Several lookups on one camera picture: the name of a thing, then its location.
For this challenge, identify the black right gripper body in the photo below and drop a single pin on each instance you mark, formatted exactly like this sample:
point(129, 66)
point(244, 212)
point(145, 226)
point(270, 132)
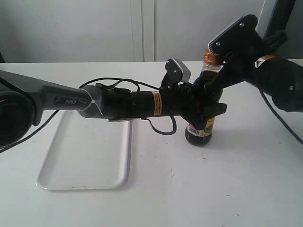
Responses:
point(240, 53)

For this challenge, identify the orange flip bottle cap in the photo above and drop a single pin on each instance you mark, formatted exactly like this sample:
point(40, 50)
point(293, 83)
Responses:
point(212, 59)

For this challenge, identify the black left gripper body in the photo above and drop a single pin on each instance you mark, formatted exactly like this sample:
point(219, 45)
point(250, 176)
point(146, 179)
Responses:
point(179, 100)

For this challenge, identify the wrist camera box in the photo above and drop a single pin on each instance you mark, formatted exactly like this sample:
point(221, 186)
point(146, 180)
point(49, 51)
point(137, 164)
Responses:
point(240, 34)
point(176, 71)

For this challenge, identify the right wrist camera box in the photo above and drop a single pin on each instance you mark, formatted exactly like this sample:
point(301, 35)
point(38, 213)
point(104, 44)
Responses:
point(240, 34)

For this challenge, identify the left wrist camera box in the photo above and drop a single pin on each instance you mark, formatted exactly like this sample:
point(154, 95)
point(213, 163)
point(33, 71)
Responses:
point(176, 71)

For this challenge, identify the white rectangular plastic tray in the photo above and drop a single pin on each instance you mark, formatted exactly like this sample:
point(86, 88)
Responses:
point(87, 154)

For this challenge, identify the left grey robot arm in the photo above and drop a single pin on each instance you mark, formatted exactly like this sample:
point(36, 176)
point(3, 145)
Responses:
point(23, 100)

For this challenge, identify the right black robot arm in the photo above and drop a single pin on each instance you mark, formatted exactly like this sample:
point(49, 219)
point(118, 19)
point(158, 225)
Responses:
point(281, 79)

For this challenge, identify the dark soy sauce bottle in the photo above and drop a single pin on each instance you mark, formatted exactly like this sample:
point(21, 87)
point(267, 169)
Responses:
point(199, 134)

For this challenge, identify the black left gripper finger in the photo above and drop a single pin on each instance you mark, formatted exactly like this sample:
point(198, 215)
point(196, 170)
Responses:
point(208, 111)
point(204, 87)

